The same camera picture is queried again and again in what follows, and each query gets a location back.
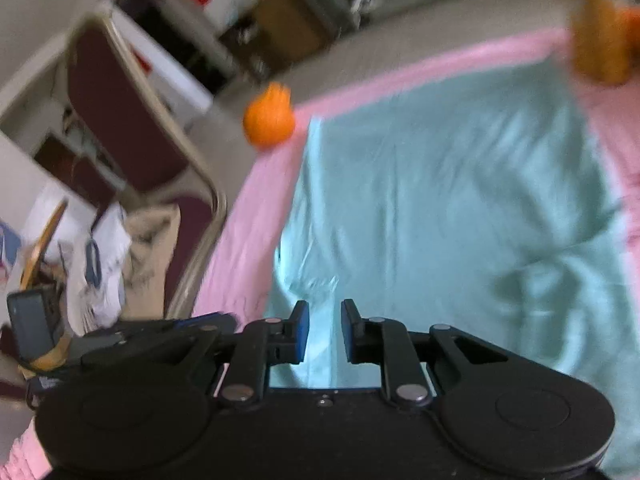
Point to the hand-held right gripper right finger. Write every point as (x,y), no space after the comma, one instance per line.
(350,330)

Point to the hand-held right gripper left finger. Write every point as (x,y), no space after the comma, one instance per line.
(301,330)

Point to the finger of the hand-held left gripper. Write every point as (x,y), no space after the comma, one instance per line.
(215,319)

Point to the teal shirt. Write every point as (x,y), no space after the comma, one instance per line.
(425,185)

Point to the pink printed blanket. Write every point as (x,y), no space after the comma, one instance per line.
(240,240)

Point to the grey-blue cloth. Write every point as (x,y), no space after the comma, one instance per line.
(93,260)

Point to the beige garment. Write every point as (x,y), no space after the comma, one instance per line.
(150,260)

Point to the white garment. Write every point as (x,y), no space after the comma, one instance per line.
(110,260)

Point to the bumpy orange fruit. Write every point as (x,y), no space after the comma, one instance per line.
(269,117)

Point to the maroon banquet chair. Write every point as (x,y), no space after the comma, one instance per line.
(120,110)

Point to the wooden cabinet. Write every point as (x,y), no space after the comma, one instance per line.
(280,25)

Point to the orange juice bottle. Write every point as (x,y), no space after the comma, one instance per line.
(597,35)

